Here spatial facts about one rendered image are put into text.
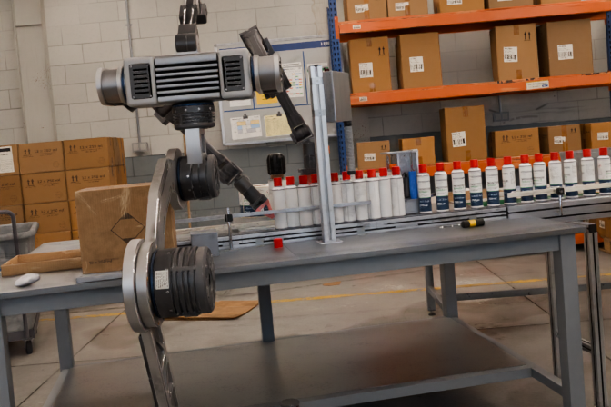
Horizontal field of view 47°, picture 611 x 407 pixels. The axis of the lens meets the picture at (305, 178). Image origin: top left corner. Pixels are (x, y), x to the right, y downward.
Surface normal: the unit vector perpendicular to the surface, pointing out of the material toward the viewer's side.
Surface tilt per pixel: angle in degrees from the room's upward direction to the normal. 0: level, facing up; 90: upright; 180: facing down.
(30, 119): 90
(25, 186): 90
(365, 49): 89
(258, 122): 90
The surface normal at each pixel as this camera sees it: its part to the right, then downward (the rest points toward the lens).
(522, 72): -0.08, 0.07
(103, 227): 0.15, 0.04
